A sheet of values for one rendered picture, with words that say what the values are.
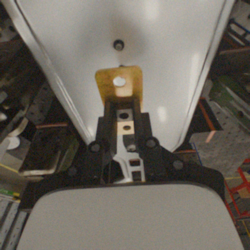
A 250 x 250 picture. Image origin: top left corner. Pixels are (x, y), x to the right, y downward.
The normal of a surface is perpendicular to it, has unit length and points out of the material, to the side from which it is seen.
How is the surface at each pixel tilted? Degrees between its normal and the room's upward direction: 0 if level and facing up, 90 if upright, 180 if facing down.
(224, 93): 78
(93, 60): 0
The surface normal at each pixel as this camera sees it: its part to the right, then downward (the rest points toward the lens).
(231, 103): -0.97, 0.25
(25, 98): 0.99, -0.08
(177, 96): 0.02, 0.77
